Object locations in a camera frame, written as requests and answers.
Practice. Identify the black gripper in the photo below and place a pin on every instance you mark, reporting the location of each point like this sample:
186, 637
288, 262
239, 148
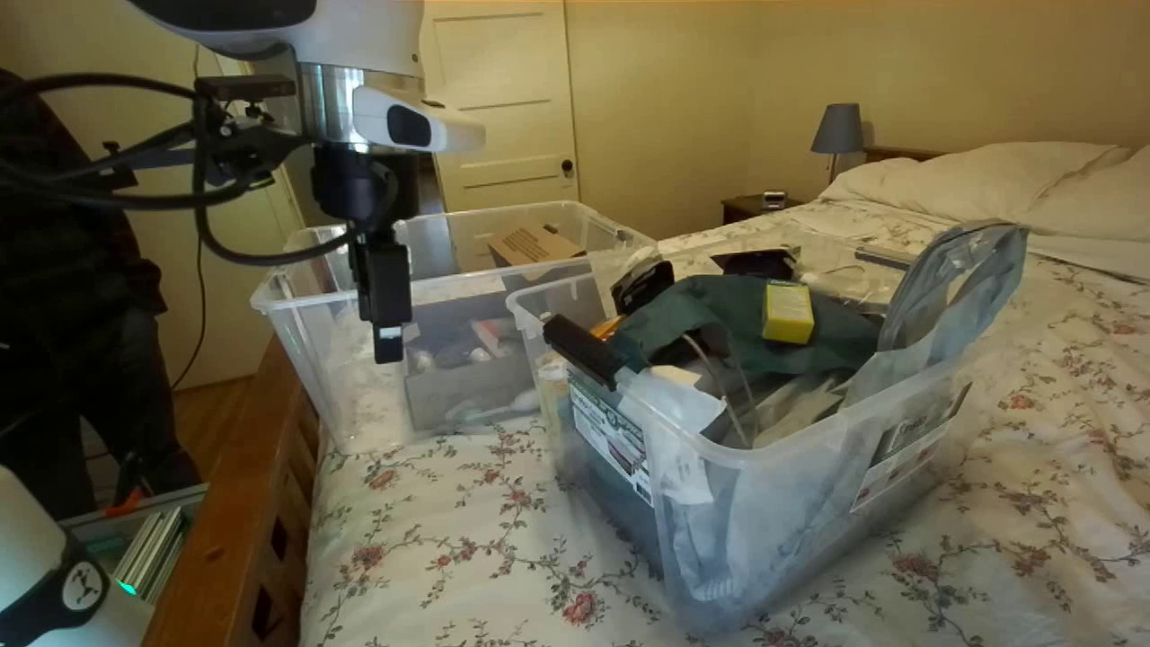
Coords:
363, 194

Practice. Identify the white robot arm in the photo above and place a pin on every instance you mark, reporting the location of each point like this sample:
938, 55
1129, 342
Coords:
335, 43

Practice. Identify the clear plastic bin left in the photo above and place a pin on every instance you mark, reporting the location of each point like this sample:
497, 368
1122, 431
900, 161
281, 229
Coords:
466, 359

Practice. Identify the clear plastic bin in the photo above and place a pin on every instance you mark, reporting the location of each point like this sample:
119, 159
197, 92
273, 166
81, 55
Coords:
732, 490
466, 359

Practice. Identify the brown cardboard box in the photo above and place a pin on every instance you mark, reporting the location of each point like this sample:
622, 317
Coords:
530, 245

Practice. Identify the white panel door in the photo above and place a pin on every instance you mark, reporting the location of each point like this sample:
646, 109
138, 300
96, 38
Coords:
503, 61

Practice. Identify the black cylindrical tube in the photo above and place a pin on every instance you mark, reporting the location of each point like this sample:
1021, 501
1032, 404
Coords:
583, 350

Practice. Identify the black round device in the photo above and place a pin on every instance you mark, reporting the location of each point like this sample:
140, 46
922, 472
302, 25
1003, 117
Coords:
641, 280

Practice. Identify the wooden bed footboard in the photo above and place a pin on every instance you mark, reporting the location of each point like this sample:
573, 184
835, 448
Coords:
242, 566

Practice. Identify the dark wooden nightstand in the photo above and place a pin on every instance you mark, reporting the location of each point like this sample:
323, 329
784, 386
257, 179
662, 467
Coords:
755, 202

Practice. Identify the dark green cloth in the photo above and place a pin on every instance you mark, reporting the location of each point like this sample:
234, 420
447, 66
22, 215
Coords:
732, 310

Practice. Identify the clear plastic bin right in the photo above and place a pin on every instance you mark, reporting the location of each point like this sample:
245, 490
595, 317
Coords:
732, 490

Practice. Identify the yellow sponge block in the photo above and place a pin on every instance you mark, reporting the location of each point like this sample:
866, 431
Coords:
789, 312

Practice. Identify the grey bedside lamp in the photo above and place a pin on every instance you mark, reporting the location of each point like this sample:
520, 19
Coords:
838, 136

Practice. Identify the clear zip pouch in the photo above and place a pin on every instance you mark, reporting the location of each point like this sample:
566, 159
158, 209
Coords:
948, 300

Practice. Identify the white pillow near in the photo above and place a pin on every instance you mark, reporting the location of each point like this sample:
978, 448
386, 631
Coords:
983, 179

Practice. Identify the white pillow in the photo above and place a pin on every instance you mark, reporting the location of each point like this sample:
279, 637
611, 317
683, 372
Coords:
983, 179
1100, 215

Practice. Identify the white pillow far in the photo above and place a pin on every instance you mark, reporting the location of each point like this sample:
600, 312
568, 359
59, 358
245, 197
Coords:
1100, 215

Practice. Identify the floral bedspread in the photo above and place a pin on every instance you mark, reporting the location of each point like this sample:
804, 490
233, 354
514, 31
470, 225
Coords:
1003, 504

